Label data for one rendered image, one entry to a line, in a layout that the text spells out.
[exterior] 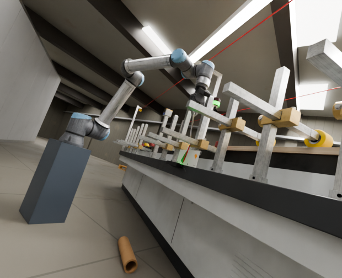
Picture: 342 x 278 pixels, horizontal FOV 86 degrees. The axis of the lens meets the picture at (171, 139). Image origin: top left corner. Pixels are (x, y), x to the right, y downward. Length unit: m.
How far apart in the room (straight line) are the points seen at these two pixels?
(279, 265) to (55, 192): 1.45
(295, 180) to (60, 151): 1.46
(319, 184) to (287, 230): 0.27
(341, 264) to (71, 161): 1.55
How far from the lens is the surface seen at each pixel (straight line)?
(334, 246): 0.62
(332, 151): 0.88
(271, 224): 0.71
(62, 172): 1.64
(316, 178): 0.89
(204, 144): 1.08
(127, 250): 1.41
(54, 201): 1.70
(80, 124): 1.68
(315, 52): 0.46
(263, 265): 0.98
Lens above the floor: 0.65
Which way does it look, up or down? 9 degrees up
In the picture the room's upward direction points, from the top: 17 degrees clockwise
